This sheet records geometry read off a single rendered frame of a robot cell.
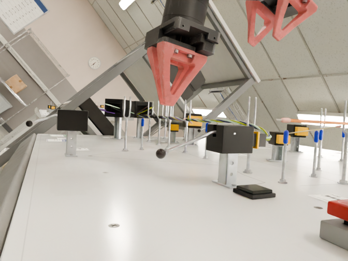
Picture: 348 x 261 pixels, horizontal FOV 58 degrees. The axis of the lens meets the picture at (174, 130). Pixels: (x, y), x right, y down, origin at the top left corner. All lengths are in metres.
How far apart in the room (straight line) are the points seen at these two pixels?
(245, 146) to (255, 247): 0.22
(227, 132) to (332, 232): 0.20
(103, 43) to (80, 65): 0.79
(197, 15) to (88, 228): 0.29
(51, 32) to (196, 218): 7.71
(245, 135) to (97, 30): 7.70
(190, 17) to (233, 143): 0.18
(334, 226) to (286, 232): 0.04
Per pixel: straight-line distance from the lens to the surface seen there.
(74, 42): 7.96
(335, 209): 0.30
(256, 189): 0.42
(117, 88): 8.03
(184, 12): 0.42
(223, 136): 0.44
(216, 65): 1.86
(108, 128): 1.42
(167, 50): 0.40
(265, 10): 0.58
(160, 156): 0.41
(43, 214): 0.33
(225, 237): 0.28
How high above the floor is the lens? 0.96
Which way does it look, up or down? 15 degrees up
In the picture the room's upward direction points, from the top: 48 degrees clockwise
